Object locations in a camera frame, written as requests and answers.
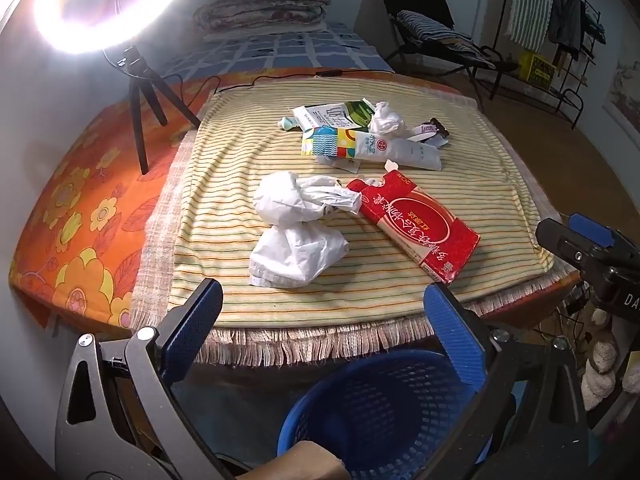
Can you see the blue plastic basket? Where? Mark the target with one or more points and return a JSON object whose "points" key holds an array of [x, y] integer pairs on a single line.
{"points": [[383, 416]]}

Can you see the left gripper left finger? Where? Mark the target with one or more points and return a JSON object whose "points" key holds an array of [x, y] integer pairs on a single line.
{"points": [[117, 417]]}

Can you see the red paper box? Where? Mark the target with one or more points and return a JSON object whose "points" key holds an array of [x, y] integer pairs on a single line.
{"points": [[439, 242]]}

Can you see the striped hanging towel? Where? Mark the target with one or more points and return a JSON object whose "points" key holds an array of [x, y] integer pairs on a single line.
{"points": [[528, 23]]}

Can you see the wall picture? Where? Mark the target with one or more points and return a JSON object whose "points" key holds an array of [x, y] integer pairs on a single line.
{"points": [[622, 100]]}

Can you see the white tissue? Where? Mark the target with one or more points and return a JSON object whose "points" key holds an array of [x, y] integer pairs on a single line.
{"points": [[386, 122]]}

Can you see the white purple wrapper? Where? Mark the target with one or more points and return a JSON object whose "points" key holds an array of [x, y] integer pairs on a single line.
{"points": [[418, 134]]}

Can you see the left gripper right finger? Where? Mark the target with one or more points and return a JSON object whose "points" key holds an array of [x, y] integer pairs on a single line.
{"points": [[526, 418]]}

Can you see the black clothes rack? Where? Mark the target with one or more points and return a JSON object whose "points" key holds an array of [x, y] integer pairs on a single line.
{"points": [[570, 76]]}

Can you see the green white snack bag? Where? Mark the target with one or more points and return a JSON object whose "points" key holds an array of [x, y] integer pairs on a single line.
{"points": [[353, 115]]}

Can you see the striped cushion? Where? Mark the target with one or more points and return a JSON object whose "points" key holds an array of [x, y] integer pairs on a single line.
{"points": [[421, 31]]}

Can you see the striped yellow towel blanket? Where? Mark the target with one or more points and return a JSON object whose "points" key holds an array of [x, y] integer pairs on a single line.
{"points": [[205, 226]]}

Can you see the orange floral bed sheet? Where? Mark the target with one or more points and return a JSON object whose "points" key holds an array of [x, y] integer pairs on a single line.
{"points": [[79, 255]]}

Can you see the folded floral quilt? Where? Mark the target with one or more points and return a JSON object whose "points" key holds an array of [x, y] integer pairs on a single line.
{"points": [[226, 15]]}

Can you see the black folding chair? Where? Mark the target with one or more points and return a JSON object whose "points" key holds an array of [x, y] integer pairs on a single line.
{"points": [[439, 11]]}

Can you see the white plush toy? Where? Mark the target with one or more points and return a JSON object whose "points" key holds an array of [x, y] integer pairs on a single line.
{"points": [[612, 339]]}

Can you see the dark hanging jacket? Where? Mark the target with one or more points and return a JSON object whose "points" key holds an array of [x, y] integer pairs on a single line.
{"points": [[569, 23]]}

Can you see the colourful white wrapper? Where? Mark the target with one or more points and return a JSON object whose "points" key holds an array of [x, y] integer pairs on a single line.
{"points": [[359, 145]]}

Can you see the light blue tube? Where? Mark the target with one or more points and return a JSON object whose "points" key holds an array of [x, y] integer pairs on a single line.
{"points": [[288, 123]]}

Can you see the brown snickers wrapper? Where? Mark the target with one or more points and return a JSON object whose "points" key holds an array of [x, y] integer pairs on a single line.
{"points": [[435, 128]]}

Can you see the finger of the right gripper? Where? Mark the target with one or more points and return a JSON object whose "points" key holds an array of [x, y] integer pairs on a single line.
{"points": [[603, 236], [572, 248]]}

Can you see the yellow crate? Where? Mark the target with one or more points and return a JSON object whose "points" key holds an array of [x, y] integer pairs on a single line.
{"points": [[535, 70]]}

